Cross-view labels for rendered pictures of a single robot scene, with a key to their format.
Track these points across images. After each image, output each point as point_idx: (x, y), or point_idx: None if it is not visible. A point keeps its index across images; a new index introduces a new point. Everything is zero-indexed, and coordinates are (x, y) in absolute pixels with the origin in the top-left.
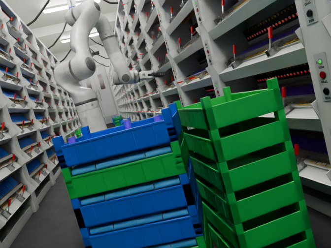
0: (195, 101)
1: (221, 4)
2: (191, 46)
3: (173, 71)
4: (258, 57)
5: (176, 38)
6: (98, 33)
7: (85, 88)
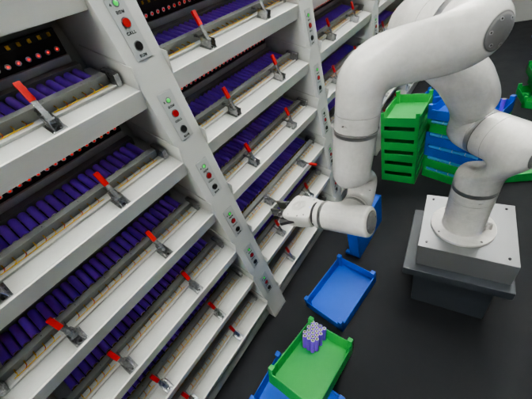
0: (277, 222)
1: (335, 70)
2: (297, 131)
3: (234, 220)
4: None
5: None
6: (381, 110)
7: (473, 161)
